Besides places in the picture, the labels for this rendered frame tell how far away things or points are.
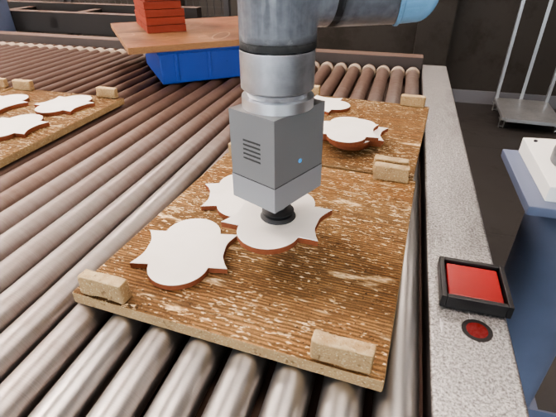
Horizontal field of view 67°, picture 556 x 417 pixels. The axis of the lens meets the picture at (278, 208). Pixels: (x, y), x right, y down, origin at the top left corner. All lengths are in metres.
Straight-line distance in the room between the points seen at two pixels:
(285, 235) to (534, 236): 0.67
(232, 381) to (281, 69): 0.29
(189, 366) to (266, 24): 0.33
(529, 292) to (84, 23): 2.01
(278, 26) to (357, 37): 4.07
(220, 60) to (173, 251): 0.92
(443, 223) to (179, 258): 0.39
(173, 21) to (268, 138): 1.13
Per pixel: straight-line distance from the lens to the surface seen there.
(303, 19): 0.40
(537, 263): 1.05
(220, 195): 0.65
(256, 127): 0.42
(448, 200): 0.74
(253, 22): 0.40
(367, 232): 0.59
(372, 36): 4.44
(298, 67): 0.41
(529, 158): 1.04
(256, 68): 0.41
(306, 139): 0.45
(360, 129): 0.84
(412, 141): 0.90
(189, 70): 1.36
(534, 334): 1.16
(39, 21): 2.42
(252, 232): 0.48
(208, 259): 0.52
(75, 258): 0.64
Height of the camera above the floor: 1.27
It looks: 32 degrees down
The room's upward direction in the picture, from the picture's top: straight up
